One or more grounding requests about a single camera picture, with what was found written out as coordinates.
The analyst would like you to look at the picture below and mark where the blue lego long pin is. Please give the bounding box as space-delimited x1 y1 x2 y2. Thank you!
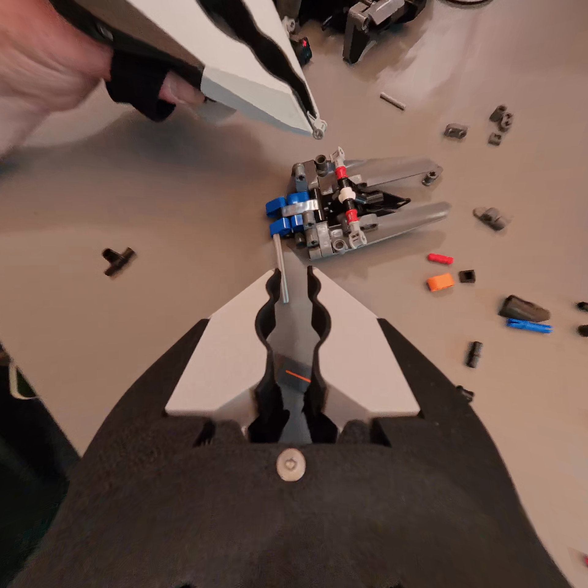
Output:
506 318 553 334

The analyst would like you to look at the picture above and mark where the dark grey curved lego connector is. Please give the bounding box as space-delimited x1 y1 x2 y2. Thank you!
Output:
473 206 511 232

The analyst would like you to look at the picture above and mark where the dark grey orange-striped lego tile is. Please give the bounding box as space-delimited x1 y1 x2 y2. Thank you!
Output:
274 353 313 394

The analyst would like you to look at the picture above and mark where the long light grey lego axle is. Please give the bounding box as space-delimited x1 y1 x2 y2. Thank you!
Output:
273 235 290 305

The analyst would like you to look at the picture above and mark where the dark grey curved panel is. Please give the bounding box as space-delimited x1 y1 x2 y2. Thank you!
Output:
498 295 551 322

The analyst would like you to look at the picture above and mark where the black lego T connector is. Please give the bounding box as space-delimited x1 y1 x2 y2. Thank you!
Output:
101 247 137 277

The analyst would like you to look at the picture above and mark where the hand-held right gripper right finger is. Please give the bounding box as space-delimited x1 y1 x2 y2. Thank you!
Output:
305 266 422 444

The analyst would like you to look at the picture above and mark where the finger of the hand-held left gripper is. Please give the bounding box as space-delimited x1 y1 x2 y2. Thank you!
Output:
229 0 321 121
123 0 320 138

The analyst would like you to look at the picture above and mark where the small black lego frame assembly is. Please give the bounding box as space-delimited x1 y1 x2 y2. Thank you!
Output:
282 16 314 66

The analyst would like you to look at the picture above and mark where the grey winged lego assembly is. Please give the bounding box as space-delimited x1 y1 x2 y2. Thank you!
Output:
265 147 452 262

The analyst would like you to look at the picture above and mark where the dark grey double lego connector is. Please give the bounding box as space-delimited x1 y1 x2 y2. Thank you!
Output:
489 104 514 132

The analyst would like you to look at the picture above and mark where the person's left hand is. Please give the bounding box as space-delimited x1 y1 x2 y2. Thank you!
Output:
0 0 206 155

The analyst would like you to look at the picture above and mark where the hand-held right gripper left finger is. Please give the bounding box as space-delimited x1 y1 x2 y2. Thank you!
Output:
164 269 291 444

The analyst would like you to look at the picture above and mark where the large lego vehicle build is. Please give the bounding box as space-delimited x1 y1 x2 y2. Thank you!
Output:
299 0 430 65

